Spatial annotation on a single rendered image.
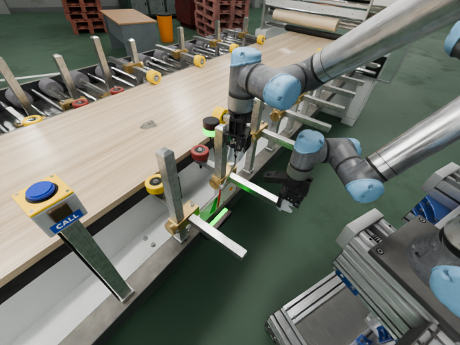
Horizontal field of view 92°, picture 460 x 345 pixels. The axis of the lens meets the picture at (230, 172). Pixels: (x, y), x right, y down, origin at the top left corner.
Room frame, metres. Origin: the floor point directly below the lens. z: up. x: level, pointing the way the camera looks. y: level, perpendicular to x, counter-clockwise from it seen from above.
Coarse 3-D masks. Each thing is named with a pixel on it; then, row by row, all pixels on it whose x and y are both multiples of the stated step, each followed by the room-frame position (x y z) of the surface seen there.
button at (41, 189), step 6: (30, 186) 0.24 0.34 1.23; (36, 186) 0.24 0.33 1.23; (42, 186) 0.24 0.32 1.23; (48, 186) 0.24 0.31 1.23; (54, 186) 0.24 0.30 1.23; (30, 192) 0.22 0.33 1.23; (36, 192) 0.22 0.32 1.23; (42, 192) 0.22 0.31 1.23; (48, 192) 0.23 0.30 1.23; (30, 198) 0.21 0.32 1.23; (36, 198) 0.21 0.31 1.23; (42, 198) 0.22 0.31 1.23
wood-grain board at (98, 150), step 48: (288, 48) 2.54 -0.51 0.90; (144, 96) 1.26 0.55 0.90; (192, 96) 1.31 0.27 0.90; (0, 144) 0.72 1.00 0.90; (48, 144) 0.74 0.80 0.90; (96, 144) 0.76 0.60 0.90; (144, 144) 0.79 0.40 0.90; (192, 144) 0.81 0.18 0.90; (0, 192) 0.46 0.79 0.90; (96, 192) 0.49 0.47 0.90; (0, 240) 0.29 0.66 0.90; (48, 240) 0.30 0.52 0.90
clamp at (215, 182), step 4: (228, 164) 0.73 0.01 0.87; (228, 168) 0.70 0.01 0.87; (236, 168) 0.72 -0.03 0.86; (228, 172) 0.68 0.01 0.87; (212, 176) 0.65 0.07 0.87; (224, 176) 0.65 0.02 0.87; (212, 180) 0.63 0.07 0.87; (216, 180) 0.63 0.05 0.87; (220, 180) 0.63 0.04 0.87; (224, 180) 0.64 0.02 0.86; (212, 184) 0.62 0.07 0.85; (216, 184) 0.61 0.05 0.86; (216, 188) 0.61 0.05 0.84
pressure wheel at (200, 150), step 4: (200, 144) 0.81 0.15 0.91; (192, 148) 0.78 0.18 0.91; (196, 148) 0.79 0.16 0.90; (200, 148) 0.78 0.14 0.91; (204, 148) 0.79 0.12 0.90; (192, 152) 0.75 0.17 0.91; (196, 152) 0.76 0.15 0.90; (200, 152) 0.76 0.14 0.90; (204, 152) 0.76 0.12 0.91; (208, 152) 0.77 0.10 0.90; (192, 156) 0.75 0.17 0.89; (196, 156) 0.73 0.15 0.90; (200, 156) 0.73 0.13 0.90; (204, 156) 0.74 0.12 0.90; (208, 156) 0.77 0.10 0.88; (196, 160) 0.74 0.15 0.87; (200, 160) 0.73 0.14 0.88
